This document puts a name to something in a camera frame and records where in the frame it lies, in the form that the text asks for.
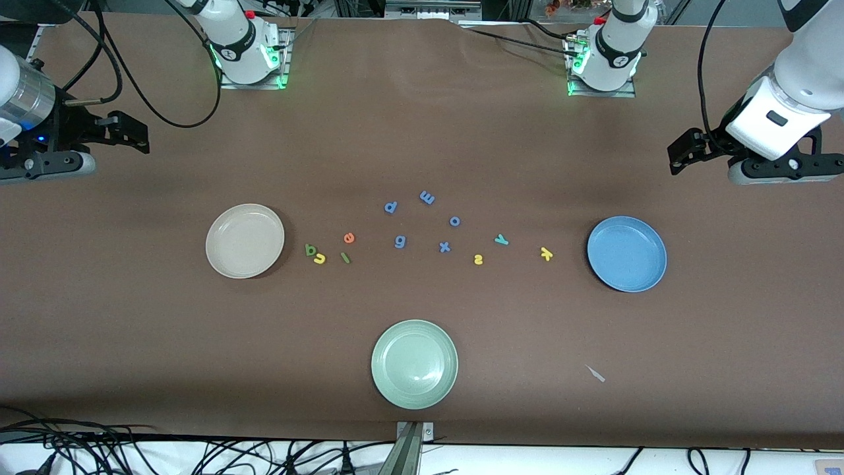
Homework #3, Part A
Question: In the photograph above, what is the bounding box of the blue round plate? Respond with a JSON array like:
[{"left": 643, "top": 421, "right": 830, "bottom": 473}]
[{"left": 587, "top": 216, "right": 668, "bottom": 293}]

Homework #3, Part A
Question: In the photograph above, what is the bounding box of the light brown round plate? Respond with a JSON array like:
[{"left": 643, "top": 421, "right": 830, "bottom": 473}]
[{"left": 205, "top": 203, "right": 286, "bottom": 280}]

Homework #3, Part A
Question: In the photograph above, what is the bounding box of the brown table cover sheet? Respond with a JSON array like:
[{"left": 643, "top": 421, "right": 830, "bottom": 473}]
[{"left": 0, "top": 16, "right": 844, "bottom": 449}]

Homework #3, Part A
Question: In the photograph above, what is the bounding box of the pale green round plate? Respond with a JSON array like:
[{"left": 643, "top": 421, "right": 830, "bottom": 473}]
[{"left": 371, "top": 319, "right": 459, "bottom": 410}]

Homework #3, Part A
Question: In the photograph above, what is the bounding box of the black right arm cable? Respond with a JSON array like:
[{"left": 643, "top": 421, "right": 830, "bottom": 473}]
[{"left": 59, "top": 0, "right": 224, "bottom": 129}]

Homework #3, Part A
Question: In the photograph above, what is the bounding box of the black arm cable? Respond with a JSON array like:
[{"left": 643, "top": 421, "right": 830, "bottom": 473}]
[
  {"left": 59, "top": 0, "right": 224, "bottom": 129},
  {"left": 698, "top": 0, "right": 729, "bottom": 135}
]

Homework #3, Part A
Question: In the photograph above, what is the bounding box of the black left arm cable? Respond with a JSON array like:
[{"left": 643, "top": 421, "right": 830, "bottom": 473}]
[{"left": 698, "top": 0, "right": 729, "bottom": 135}]

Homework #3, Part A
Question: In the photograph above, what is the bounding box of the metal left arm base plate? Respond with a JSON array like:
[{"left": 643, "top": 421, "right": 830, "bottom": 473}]
[{"left": 566, "top": 36, "right": 637, "bottom": 98}]

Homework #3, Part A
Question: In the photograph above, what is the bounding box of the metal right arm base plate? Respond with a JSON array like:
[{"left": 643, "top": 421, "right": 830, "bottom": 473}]
[{"left": 221, "top": 30, "right": 291, "bottom": 90}]

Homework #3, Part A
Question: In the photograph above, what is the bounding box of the thin black base cable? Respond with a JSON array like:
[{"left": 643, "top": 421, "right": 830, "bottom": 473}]
[{"left": 287, "top": 18, "right": 316, "bottom": 51}]

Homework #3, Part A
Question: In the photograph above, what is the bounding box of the silver metal rail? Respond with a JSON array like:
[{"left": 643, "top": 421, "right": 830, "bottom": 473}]
[{"left": 384, "top": 0, "right": 482, "bottom": 20}]

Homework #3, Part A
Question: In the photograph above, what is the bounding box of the black floor cable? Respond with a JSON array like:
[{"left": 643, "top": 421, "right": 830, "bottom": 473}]
[
  {"left": 0, "top": 406, "right": 159, "bottom": 475},
  {"left": 613, "top": 447, "right": 645, "bottom": 475}
]

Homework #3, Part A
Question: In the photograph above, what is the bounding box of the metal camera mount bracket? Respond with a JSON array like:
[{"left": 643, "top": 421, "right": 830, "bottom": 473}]
[{"left": 396, "top": 422, "right": 435, "bottom": 475}]

